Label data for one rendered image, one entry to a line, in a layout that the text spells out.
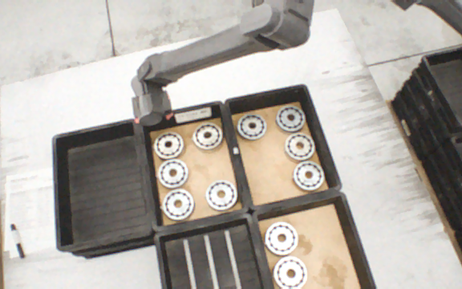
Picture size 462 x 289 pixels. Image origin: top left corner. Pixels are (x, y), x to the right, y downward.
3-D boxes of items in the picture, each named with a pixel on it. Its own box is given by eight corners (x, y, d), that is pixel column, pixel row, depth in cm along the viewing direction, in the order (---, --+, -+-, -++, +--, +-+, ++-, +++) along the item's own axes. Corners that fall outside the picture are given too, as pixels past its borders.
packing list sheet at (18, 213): (2, 177, 143) (1, 177, 142) (57, 163, 145) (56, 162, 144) (5, 259, 130) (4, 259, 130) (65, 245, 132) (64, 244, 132)
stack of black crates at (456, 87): (387, 101, 216) (420, 55, 175) (431, 91, 219) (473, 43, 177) (417, 162, 201) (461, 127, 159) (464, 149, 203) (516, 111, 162)
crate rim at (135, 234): (54, 138, 126) (51, 135, 124) (138, 120, 128) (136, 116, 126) (59, 254, 111) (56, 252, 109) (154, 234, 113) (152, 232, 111)
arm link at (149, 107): (176, 64, 93) (147, 56, 87) (186, 103, 89) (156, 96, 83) (152, 91, 101) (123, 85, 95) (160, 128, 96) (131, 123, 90)
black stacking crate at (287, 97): (224, 116, 139) (223, 100, 129) (301, 99, 141) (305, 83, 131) (249, 218, 124) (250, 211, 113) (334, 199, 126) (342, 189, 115)
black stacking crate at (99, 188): (66, 148, 135) (52, 136, 125) (143, 132, 137) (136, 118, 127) (72, 257, 120) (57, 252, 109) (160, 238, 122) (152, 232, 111)
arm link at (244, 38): (310, 17, 66) (271, -5, 58) (310, 47, 65) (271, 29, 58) (170, 66, 97) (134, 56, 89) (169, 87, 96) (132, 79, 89)
